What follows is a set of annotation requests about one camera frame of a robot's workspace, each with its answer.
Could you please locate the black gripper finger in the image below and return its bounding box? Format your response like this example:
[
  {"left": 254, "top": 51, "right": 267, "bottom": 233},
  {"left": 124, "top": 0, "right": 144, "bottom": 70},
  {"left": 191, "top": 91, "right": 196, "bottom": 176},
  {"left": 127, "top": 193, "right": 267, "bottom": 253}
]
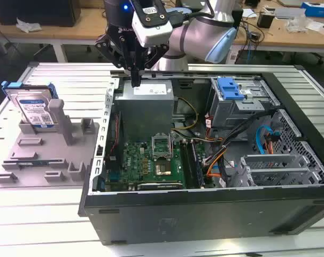
[
  {"left": 135, "top": 43, "right": 168, "bottom": 87},
  {"left": 95, "top": 34, "right": 136, "bottom": 87}
]

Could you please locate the hard disk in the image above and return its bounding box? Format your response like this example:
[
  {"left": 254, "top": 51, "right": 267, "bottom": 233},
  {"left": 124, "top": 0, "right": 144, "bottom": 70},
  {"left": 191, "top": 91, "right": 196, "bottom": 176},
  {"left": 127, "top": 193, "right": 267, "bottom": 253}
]
[{"left": 1, "top": 81, "right": 58, "bottom": 129}]

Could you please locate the metal disk bay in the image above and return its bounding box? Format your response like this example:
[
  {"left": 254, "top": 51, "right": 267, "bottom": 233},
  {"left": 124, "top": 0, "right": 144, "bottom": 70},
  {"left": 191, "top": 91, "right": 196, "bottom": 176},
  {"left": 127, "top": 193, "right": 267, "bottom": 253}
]
[{"left": 239, "top": 154, "right": 324, "bottom": 188}]

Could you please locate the wooden desk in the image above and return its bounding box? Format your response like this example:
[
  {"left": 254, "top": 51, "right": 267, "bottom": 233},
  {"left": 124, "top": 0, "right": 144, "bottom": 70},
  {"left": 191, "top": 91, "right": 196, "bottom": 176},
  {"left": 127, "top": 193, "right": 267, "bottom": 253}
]
[{"left": 0, "top": 0, "right": 324, "bottom": 53}]

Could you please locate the grey power supply unit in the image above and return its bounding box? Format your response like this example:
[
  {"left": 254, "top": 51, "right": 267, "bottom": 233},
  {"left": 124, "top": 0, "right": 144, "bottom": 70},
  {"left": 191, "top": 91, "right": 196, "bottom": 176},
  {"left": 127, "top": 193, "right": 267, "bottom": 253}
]
[{"left": 113, "top": 79, "right": 175, "bottom": 134}]

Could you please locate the blue plastic cage latch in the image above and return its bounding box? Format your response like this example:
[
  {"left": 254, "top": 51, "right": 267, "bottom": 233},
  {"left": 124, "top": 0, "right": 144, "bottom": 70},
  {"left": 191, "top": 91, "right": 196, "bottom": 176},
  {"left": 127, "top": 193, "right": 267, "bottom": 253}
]
[{"left": 217, "top": 77, "right": 245, "bottom": 101}]

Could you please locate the metal socket cover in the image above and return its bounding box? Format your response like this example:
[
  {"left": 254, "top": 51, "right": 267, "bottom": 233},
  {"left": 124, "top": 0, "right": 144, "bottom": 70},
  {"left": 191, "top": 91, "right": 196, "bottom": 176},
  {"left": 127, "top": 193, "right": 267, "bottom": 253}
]
[{"left": 150, "top": 133, "right": 174, "bottom": 161}]

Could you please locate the large black box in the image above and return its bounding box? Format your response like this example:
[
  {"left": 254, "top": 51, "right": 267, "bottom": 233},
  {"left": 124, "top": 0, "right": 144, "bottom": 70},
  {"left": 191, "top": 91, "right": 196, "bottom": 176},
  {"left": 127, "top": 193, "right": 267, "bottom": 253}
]
[{"left": 0, "top": 0, "right": 82, "bottom": 28}]

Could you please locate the crumpled white paper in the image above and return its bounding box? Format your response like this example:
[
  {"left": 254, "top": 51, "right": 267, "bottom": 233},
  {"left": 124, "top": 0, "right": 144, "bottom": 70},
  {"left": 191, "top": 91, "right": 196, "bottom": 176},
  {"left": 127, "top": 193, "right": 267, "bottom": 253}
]
[{"left": 16, "top": 17, "right": 42, "bottom": 34}]

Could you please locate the silver optical drive cage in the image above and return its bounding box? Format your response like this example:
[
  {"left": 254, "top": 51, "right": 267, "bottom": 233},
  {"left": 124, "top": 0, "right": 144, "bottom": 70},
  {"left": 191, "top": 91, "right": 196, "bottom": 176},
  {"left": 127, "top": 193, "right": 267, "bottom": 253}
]
[{"left": 206, "top": 76, "right": 282, "bottom": 129}]

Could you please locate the white paper sheet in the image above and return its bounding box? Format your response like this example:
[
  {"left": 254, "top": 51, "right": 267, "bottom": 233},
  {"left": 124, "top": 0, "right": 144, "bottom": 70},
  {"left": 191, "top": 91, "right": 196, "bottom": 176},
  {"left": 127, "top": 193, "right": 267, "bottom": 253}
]
[{"left": 242, "top": 7, "right": 259, "bottom": 19}]

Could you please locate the green motherboard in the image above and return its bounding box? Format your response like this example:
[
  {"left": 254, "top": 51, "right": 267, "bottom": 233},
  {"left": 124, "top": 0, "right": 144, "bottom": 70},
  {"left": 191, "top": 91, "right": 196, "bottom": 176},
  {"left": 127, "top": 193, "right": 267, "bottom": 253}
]
[{"left": 105, "top": 139, "right": 213, "bottom": 192}]

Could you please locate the CPU socket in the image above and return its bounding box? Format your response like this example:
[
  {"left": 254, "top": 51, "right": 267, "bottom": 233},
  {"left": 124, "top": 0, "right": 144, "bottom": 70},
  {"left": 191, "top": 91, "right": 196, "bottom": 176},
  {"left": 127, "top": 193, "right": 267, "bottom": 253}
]
[{"left": 154, "top": 160, "right": 175, "bottom": 177}]

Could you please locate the small black box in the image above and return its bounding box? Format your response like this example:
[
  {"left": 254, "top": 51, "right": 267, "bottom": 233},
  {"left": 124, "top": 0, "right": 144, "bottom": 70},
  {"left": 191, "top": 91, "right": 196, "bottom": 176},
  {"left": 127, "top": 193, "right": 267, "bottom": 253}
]
[{"left": 257, "top": 12, "right": 275, "bottom": 29}]

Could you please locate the grey parts rack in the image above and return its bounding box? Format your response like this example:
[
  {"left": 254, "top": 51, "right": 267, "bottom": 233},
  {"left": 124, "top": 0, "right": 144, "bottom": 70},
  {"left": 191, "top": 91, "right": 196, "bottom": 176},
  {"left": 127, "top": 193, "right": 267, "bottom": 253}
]
[{"left": 0, "top": 98, "right": 101, "bottom": 190}]

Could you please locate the black graphics card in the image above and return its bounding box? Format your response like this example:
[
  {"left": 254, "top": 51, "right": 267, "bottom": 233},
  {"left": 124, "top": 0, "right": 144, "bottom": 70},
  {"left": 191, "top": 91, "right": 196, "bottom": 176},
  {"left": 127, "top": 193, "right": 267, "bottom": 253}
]
[{"left": 136, "top": 182, "right": 183, "bottom": 191}]

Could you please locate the RAM stick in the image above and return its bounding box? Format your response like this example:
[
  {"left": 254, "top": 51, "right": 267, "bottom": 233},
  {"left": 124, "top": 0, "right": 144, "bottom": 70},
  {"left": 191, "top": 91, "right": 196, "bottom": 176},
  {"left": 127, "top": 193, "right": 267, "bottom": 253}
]
[{"left": 16, "top": 160, "right": 64, "bottom": 165}]

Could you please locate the grey flat box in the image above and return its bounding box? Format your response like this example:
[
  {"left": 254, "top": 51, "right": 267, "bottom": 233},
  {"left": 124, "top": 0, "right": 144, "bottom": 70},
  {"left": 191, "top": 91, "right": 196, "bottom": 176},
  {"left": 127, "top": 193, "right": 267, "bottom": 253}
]
[{"left": 274, "top": 6, "right": 305, "bottom": 20}]

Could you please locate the black open PC case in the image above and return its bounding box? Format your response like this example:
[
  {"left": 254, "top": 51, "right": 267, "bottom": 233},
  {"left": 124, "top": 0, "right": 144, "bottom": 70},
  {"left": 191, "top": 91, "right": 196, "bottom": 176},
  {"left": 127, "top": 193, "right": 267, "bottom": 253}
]
[{"left": 78, "top": 64, "right": 324, "bottom": 246}]

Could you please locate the blue cardboard box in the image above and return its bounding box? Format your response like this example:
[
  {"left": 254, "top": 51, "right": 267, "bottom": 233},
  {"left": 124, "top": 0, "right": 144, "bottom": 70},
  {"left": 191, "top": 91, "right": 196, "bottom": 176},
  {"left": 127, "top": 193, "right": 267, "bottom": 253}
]
[{"left": 300, "top": 1, "right": 324, "bottom": 19}]

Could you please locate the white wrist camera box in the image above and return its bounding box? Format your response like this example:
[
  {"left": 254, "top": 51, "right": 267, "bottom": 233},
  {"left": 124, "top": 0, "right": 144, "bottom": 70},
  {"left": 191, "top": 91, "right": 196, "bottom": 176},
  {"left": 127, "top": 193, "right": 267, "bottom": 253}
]
[{"left": 132, "top": 0, "right": 174, "bottom": 48}]

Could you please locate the thick black camera cable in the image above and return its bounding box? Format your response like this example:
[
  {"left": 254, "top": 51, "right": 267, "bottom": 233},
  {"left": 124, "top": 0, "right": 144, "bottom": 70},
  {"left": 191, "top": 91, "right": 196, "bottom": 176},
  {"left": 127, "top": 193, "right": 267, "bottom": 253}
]
[{"left": 172, "top": 0, "right": 215, "bottom": 26}]

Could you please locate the yellow wire bundle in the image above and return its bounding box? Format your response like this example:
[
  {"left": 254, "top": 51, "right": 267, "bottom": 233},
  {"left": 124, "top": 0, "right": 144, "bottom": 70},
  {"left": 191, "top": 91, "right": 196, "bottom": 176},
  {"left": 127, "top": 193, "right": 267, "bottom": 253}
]
[{"left": 171, "top": 96, "right": 200, "bottom": 132}]

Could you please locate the multicolour power wire bundle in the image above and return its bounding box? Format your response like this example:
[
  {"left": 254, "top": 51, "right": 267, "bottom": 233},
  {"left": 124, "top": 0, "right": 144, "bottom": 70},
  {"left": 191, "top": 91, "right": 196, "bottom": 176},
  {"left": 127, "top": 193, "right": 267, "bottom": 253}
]
[{"left": 194, "top": 135, "right": 225, "bottom": 143}]

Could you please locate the black cable bundle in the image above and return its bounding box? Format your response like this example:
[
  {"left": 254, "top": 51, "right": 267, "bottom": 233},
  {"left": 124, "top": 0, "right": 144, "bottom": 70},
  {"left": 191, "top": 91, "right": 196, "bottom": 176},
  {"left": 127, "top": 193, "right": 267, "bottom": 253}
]
[{"left": 203, "top": 108, "right": 281, "bottom": 167}]

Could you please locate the orange wire bundle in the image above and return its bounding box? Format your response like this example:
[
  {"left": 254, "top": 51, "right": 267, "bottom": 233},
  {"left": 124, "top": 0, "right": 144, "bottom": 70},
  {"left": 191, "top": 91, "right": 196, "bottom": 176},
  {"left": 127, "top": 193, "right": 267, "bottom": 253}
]
[{"left": 206, "top": 149, "right": 227, "bottom": 179}]

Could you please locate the blue data wire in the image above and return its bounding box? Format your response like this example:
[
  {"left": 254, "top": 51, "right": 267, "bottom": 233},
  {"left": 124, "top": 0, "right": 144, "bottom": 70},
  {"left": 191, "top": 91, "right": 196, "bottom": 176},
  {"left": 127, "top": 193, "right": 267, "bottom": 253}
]
[{"left": 254, "top": 124, "right": 282, "bottom": 155}]

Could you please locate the orange disk power wire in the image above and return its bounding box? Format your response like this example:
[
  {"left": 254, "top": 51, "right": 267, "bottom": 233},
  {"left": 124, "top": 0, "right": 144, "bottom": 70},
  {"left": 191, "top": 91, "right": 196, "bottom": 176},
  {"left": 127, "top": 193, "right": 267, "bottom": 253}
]
[{"left": 263, "top": 131, "right": 276, "bottom": 155}]

